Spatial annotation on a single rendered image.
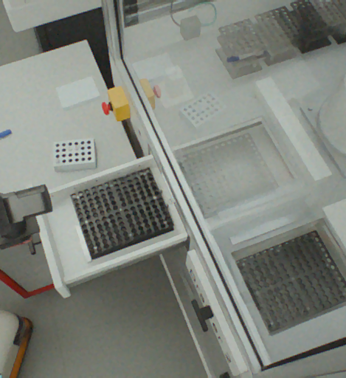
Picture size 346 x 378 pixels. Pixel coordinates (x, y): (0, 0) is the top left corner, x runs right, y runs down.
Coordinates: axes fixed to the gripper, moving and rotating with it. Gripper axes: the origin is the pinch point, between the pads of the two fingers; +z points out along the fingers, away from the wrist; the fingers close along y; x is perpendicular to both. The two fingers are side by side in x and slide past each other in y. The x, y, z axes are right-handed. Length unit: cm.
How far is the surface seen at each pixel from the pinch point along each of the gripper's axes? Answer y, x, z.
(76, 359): -12, -15, 99
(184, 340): 33, -24, 100
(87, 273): 10.2, -9.6, 10.5
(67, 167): 13.6, 26.7, 21.5
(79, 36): 33, 85, 33
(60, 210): 8.1, 11.4, 16.1
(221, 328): 34.4, -33.2, 7.2
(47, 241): 3.8, 0.5, 6.8
